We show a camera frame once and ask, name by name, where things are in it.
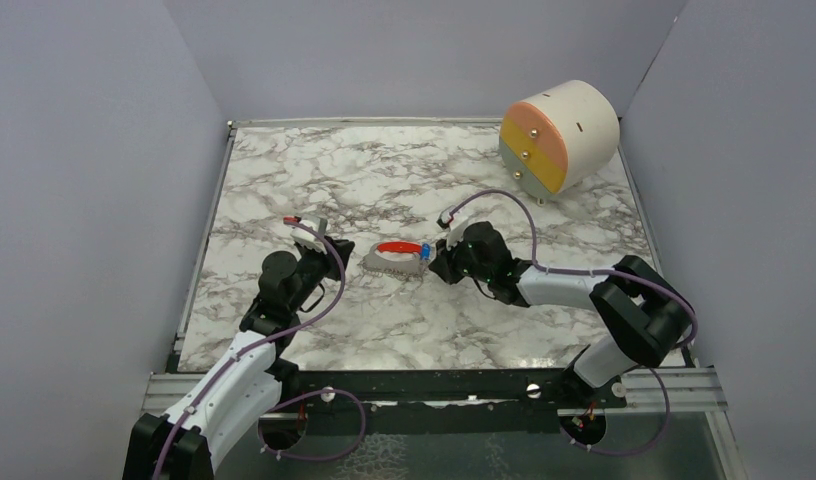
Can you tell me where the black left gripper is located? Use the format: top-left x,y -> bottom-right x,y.
288,235 -> 356,313

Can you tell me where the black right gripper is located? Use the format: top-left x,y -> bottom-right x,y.
428,230 -> 492,285

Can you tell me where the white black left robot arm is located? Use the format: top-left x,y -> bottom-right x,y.
123,237 -> 355,479

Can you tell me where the round cream drawer cabinet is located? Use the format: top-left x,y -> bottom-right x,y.
499,80 -> 620,202

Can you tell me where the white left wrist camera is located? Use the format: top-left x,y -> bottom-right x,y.
283,215 -> 328,255

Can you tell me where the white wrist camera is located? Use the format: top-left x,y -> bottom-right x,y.
283,215 -> 328,255
437,208 -> 472,250

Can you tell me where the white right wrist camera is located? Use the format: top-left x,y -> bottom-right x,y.
437,208 -> 472,250

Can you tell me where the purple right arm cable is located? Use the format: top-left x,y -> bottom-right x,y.
447,190 -> 699,350

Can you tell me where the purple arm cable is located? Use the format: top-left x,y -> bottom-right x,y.
152,221 -> 348,480
447,190 -> 699,350

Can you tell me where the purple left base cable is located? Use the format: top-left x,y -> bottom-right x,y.
256,387 -> 368,463

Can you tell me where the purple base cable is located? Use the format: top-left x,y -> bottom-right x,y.
256,387 -> 368,463
558,367 -> 673,459

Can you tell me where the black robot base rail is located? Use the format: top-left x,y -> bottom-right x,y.
258,368 -> 627,442

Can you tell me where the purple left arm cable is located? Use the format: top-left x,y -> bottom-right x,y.
152,221 -> 348,480

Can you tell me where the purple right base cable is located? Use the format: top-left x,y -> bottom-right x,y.
558,367 -> 673,459

